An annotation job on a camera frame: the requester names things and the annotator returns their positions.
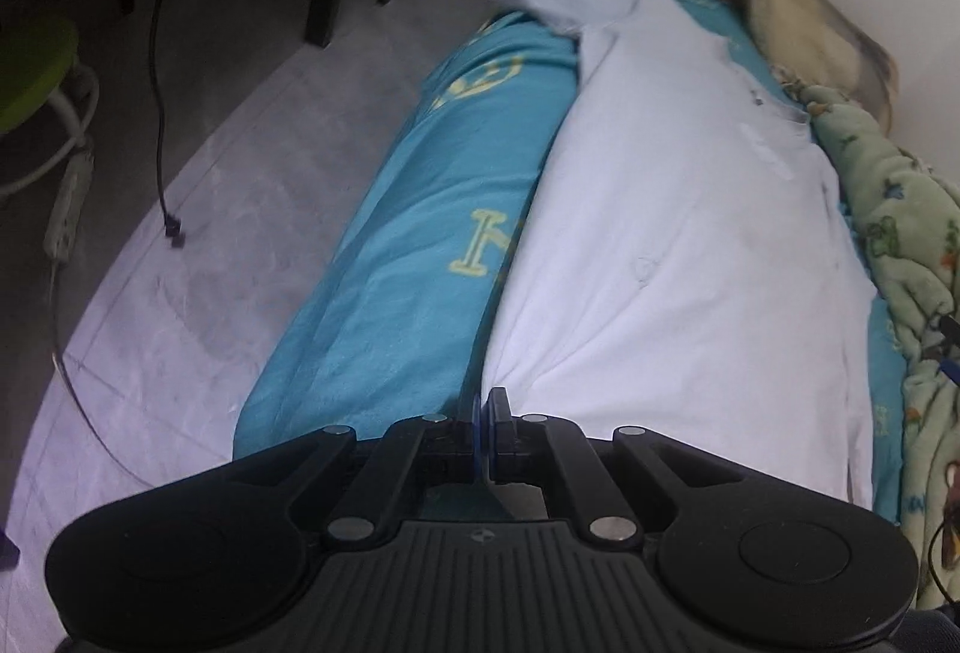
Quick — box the green stool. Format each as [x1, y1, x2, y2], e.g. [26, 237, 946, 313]
[0, 16, 101, 200]

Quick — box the beige printed pillow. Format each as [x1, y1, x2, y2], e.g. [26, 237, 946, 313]
[729, 0, 901, 137]

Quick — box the green printed blanket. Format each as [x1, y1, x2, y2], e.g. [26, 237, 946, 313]
[780, 70, 960, 613]

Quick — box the white shirt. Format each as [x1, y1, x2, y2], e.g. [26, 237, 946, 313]
[480, 0, 876, 511]

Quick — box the black cable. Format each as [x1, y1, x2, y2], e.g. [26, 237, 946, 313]
[150, 0, 185, 249]

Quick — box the grey power strip cord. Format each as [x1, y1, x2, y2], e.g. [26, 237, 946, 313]
[46, 259, 162, 490]

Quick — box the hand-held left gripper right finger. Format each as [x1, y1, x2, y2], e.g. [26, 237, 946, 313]
[487, 387, 740, 543]

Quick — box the white power strip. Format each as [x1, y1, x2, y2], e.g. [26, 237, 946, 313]
[43, 152, 97, 263]

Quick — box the teal bed sheet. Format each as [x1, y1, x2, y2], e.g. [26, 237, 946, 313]
[232, 0, 912, 523]

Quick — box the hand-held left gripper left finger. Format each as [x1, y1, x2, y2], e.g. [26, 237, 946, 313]
[196, 396, 488, 541]

